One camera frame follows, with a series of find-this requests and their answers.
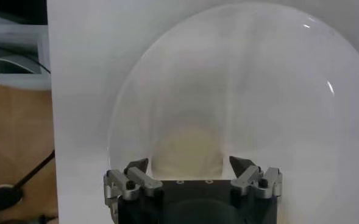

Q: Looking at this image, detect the black floor cable with plug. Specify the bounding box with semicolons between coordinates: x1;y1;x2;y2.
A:
0;149;55;217

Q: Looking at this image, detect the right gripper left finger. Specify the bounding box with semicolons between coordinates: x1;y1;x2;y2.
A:
103;158;164;208

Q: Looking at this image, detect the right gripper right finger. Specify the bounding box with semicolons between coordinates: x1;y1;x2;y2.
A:
229;155;283;200

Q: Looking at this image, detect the white round plate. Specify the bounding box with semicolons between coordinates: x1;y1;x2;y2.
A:
107;1;359;224

